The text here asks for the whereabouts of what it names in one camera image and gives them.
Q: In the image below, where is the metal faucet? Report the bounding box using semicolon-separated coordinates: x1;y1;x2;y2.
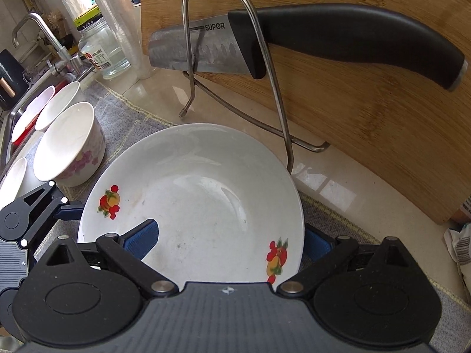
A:
11;12;92;78

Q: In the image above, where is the black handled kitchen knife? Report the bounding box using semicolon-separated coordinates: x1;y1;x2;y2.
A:
149;4;466;92

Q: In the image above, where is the white fruit print plate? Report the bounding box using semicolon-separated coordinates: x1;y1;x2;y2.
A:
77;123;305;284

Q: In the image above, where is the grey checked dish mat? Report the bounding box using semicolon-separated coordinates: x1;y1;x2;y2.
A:
0;80;471;353

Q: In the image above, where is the glass jar green lid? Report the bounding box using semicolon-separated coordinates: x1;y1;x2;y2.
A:
75;5;132;79

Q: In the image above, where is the red plastic basin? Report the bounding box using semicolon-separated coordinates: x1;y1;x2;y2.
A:
11;86;56;144

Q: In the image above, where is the dark box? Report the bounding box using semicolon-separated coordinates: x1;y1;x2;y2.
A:
0;49;30;111

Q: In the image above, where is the white floral bowl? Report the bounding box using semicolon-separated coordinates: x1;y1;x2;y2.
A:
0;157;28;210
36;81;81;133
33;102;106;188

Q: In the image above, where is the metal wire board rack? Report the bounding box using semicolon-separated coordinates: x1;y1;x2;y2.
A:
179;0;329;175

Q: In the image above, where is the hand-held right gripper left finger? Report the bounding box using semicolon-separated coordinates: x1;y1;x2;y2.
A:
45;219;178;297

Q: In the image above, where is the steel sink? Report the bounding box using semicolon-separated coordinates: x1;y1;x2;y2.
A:
0;62;92;177

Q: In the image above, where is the beige food packet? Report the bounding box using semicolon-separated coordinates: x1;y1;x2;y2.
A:
458;195;471;225

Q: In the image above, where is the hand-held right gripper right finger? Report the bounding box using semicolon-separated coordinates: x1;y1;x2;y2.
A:
277;225;410;297

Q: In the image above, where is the tall cling film roll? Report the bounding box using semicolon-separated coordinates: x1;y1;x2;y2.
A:
84;0;148;79

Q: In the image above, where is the bamboo cutting board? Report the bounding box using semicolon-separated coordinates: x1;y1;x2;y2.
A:
140;0;471;225

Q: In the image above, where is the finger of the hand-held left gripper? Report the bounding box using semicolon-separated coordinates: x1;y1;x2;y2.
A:
15;180;84;246

